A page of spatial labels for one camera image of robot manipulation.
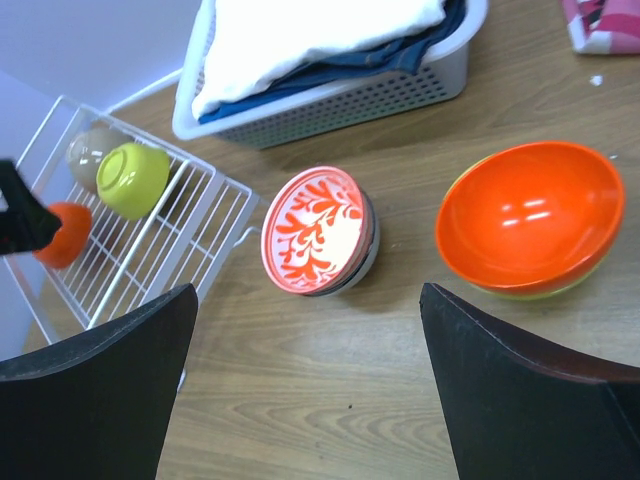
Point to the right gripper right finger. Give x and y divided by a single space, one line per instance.
518 406

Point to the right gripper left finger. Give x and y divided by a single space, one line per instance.
97 405

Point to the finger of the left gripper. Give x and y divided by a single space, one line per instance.
26 225

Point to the orange bowl front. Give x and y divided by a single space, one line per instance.
530 215

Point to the white bowl orange pattern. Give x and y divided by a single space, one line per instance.
316 230

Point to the pale blue bowl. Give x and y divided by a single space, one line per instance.
364 264

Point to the beige bowl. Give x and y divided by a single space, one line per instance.
87 150

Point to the white folded cloth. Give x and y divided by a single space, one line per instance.
258 43

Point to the dark blue clothes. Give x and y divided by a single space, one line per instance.
404 56

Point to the white plastic laundry basket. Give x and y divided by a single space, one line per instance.
442 76

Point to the pink camouflage garment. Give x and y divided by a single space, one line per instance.
603 27

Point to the white wire dish rack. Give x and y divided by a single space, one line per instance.
201 216

